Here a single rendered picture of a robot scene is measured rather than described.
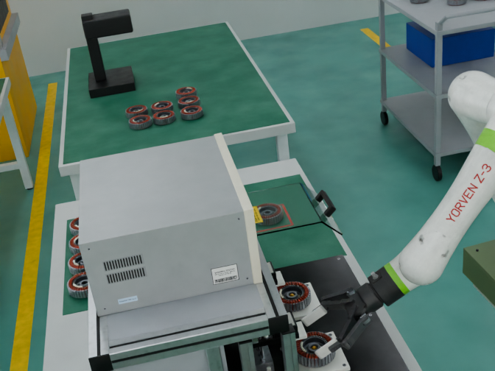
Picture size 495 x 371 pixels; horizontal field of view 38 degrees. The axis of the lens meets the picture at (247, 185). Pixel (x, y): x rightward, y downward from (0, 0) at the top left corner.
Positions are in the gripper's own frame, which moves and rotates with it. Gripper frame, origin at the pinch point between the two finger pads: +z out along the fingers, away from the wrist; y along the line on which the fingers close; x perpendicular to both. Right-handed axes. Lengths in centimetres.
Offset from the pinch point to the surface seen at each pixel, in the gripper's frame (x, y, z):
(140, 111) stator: -12, -196, 34
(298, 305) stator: 3.4, -18.6, 1.6
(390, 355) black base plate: 15.8, 5.7, -13.1
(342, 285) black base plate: 14.6, -28.2, -10.9
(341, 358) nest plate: 8.4, 3.6, -2.3
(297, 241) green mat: 13, -60, -4
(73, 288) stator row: -27, -54, 61
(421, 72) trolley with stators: 91, -239, -99
